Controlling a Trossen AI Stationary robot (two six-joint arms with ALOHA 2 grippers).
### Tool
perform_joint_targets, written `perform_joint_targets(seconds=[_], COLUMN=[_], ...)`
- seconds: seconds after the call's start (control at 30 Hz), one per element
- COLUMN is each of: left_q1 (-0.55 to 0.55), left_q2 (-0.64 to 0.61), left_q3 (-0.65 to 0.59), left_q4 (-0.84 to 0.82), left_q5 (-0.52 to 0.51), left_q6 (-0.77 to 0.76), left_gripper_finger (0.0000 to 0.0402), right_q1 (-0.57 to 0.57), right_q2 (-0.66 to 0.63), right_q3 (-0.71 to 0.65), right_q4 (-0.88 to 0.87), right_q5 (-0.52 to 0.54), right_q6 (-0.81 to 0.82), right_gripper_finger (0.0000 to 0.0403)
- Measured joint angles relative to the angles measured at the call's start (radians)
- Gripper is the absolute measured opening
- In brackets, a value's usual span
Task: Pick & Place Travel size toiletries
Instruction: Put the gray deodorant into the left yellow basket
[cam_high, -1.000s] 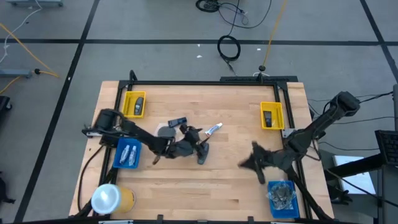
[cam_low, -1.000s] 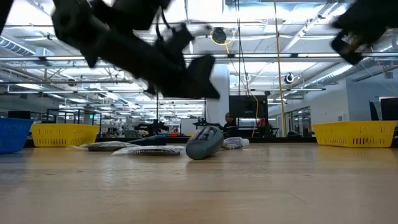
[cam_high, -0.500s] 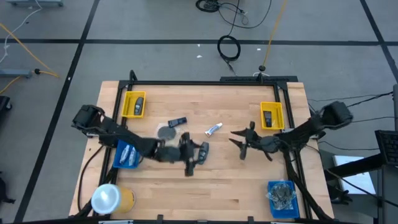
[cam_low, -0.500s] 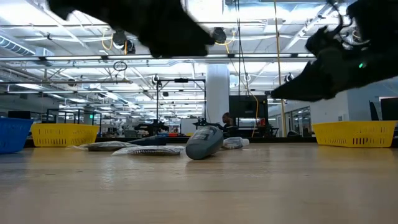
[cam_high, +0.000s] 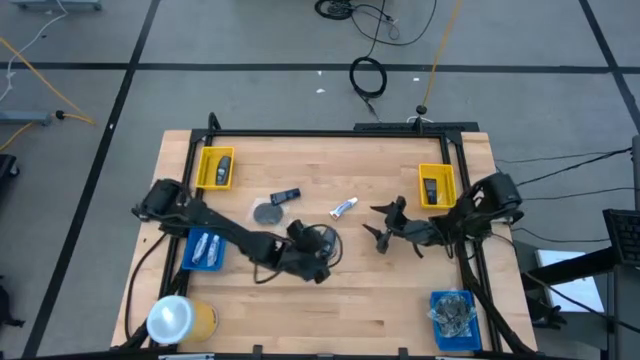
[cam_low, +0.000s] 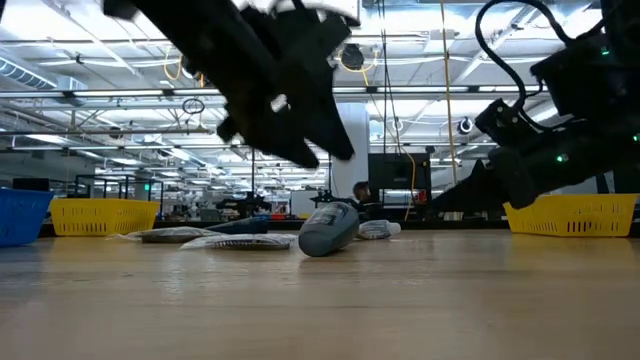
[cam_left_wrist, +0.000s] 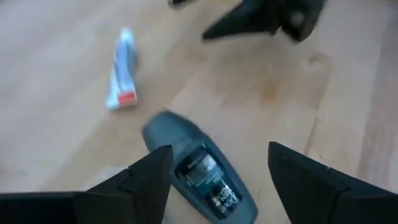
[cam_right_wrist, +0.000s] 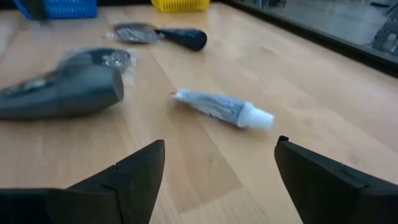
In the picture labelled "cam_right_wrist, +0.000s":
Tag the yellow plastic basket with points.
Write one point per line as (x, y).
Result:
(180, 5)

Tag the white travel toothpaste tube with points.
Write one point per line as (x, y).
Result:
(217, 107)

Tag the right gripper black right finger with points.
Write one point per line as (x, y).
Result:
(317, 186)

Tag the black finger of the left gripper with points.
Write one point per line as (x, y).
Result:
(32, 8)

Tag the black round brush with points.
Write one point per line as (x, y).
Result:
(102, 57)
(133, 32)

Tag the grey roll-on deodorant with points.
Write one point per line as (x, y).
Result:
(77, 90)

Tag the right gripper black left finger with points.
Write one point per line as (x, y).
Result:
(136, 180)

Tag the blue plastic basket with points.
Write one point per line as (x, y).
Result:
(71, 9)

